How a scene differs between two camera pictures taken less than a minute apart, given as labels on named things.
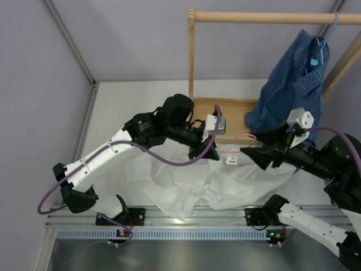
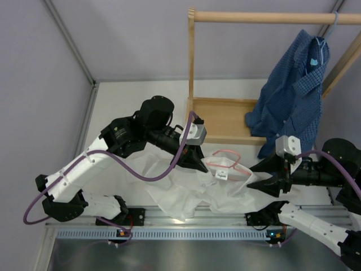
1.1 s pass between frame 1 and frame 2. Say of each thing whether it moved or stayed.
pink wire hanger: moved
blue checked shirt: stayed
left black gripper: moved
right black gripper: moved
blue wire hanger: stayed
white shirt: moved
